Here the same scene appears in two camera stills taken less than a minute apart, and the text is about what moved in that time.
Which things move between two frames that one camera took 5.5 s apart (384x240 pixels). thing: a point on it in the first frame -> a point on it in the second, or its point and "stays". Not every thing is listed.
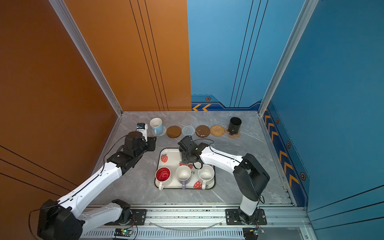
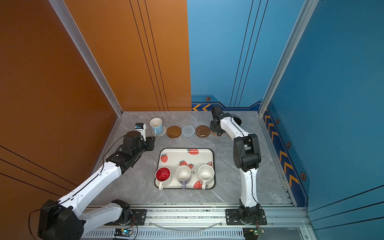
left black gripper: x=151 y=143 stays
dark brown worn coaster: x=202 y=131 stays
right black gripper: x=183 y=157 -> x=212 y=127
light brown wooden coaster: x=173 y=131 stays
